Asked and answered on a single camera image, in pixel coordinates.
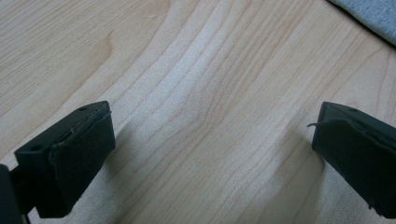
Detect grey cloth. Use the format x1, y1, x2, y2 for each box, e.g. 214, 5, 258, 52
328, 0, 396, 47

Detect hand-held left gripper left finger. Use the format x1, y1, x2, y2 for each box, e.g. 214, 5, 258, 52
13, 100, 117, 219

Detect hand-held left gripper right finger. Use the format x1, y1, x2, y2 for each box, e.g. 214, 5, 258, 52
307, 101, 396, 219

